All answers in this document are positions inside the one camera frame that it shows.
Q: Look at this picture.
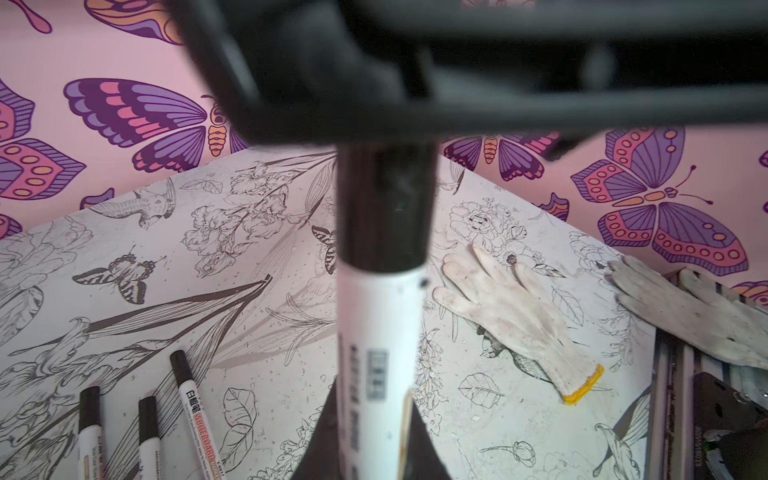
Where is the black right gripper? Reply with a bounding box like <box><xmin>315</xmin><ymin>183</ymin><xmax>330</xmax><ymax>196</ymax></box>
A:
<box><xmin>165</xmin><ymin>1</ymin><xmax>767</xmax><ymax>145</ymax></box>

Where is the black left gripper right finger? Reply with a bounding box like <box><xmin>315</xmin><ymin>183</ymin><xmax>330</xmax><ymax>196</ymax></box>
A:
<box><xmin>407</xmin><ymin>407</ymin><xmax>451</xmax><ymax>480</ymax></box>

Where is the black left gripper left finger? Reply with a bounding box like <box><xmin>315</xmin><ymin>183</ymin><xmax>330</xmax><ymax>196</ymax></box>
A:
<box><xmin>292</xmin><ymin>383</ymin><xmax>339</xmax><ymax>480</ymax></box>

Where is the white marker pen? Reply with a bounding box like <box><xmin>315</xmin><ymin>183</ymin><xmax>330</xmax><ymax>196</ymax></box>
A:
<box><xmin>336</xmin><ymin>263</ymin><xmax>428</xmax><ymax>479</ymax></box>
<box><xmin>170</xmin><ymin>350</ymin><xmax>226</xmax><ymax>480</ymax></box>
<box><xmin>138</xmin><ymin>396</ymin><xmax>162</xmax><ymax>480</ymax></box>
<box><xmin>77</xmin><ymin>386</ymin><xmax>105</xmax><ymax>480</ymax></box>

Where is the black pen cap near pot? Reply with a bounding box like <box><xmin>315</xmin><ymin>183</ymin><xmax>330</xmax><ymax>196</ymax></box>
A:
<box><xmin>336</xmin><ymin>142</ymin><xmax>438</xmax><ymax>274</ymax></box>

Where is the white knit glove on table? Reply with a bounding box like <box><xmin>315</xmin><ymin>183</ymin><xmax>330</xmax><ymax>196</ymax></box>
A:
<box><xmin>433</xmin><ymin>243</ymin><xmax>604</xmax><ymax>405</ymax></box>

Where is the white knit glove right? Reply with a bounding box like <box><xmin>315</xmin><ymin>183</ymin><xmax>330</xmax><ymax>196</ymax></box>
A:
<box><xmin>610</xmin><ymin>256</ymin><xmax>767</xmax><ymax>370</ymax></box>

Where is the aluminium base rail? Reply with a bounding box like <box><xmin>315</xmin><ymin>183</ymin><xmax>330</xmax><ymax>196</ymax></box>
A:
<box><xmin>644</xmin><ymin>269</ymin><xmax>768</xmax><ymax>480</ymax></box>

